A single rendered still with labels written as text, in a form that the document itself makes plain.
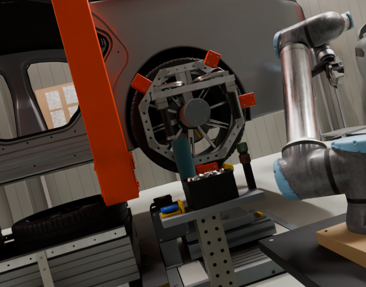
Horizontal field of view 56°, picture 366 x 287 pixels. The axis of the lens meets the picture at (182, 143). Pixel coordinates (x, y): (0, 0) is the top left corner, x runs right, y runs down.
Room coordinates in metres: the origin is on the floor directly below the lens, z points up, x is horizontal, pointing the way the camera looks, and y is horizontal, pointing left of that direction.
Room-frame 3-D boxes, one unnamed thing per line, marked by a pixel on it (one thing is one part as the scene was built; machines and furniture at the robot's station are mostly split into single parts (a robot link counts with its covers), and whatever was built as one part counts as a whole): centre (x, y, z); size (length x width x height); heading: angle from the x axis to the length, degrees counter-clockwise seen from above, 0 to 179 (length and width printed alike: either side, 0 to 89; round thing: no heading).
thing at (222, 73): (1.75, -0.20, 1.03); 0.19 x 0.18 x 0.11; 8
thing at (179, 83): (1.72, -0.01, 1.03); 0.19 x 0.18 x 0.11; 8
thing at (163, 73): (1.86, -0.09, 0.85); 0.54 x 0.07 x 0.54; 98
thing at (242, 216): (2.02, -0.06, 0.32); 0.40 x 0.30 x 0.28; 98
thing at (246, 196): (1.43, -0.05, 0.44); 0.43 x 0.17 x 0.03; 98
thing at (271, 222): (2.03, -0.11, 0.13); 0.50 x 0.36 x 0.10; 98
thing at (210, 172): (1.44, -0.06, 0.51); 0.20 x 0.14 x 0.13; 101
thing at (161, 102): (1.63, 0.05, 0.93); 0.09 x 0.05 x 0.05; 8
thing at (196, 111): (1.79, -0.10, 0.85); 0.21 x 0.14 x 0.14; 8
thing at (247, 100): (1.91, -0.40, 0.85); 0.09 x 0.08 x 0.07; 98
